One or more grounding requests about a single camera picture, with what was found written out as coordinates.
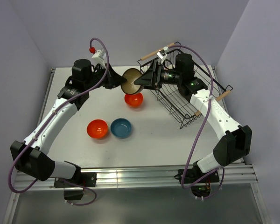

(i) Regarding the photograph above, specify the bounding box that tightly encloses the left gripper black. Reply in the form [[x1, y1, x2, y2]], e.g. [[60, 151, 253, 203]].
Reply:
[[84, 63, 127, 91]]

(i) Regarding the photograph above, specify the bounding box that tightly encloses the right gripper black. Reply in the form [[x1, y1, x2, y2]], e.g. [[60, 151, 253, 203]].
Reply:
[[133, 60, 182, 91]]

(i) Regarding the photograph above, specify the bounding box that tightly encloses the beige brown bowl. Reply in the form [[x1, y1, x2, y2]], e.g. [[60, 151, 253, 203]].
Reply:
[[121, 68, 144, 95]]

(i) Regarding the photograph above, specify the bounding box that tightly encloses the orange bowl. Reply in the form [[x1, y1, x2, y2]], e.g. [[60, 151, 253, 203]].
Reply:
[[86, 119, 108, 139], [124, 93, 144, 108]]

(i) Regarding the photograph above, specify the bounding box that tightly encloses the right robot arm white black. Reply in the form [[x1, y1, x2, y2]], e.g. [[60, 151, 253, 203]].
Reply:
[[133, 53, 252, 182]]

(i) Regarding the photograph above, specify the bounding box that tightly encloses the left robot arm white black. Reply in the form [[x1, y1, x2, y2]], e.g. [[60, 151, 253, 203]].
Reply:
[[11, 59, 126, 186]]

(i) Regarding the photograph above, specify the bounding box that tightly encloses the blue bowl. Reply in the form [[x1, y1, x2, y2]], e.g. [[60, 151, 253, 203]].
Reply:
[[110, 118, 132, 139]]

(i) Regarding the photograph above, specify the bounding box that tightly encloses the black wire dish rack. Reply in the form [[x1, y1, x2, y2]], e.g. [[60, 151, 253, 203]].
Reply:
[[138, 42, 233, 128]]

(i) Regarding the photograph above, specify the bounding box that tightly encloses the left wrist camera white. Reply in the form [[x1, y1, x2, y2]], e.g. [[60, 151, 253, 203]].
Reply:
[[89, 47, 106, 68]]

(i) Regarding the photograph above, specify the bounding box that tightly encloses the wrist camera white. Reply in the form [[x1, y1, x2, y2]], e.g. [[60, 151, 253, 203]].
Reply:
[[89, 47, 106, 68], [156, 46, 169, 64]]

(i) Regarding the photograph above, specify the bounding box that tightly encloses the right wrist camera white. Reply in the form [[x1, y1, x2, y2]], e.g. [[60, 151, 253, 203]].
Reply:
[[156, 46, 169, 64]]

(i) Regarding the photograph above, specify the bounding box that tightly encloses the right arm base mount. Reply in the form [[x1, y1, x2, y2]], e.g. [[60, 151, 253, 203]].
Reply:
[[184, 168, 219, 199]]

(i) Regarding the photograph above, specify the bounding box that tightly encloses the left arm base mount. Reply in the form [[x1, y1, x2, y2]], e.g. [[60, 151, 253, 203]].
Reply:
[[53, 172, 97, 206]]

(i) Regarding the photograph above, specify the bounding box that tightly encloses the aluminium mounting rail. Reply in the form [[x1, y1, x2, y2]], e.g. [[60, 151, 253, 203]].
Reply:
[[13, 163, 259, 192]]

